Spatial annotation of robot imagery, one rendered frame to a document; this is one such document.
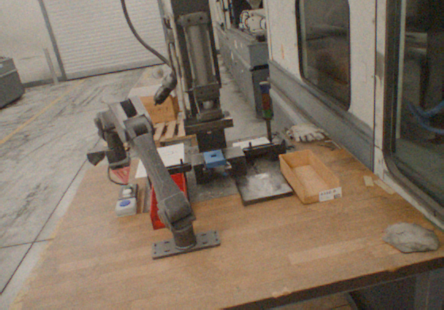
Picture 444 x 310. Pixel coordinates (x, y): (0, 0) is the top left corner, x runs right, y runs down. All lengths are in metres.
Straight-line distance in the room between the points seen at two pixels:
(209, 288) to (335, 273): 0.31
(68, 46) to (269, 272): 10.35
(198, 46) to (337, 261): 0.78
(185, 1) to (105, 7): 9.36
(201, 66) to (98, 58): 9.63
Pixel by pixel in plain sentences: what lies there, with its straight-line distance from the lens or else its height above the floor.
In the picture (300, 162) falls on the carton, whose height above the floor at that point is 0.92.
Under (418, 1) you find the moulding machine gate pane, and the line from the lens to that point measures 1.12.
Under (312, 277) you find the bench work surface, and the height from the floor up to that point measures 0.90.
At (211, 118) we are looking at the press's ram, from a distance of 1.29.
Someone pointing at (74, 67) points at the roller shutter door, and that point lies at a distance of 11.04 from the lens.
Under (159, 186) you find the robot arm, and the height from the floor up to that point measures 1.09.
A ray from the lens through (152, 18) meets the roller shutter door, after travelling 10.44.
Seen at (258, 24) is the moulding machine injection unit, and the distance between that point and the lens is 5.08.
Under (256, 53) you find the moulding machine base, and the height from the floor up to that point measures 0.86.
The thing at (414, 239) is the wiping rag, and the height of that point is 0.92.
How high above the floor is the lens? 1.55
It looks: 23 degrees down
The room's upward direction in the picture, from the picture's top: 9 degrees counter-clockwise
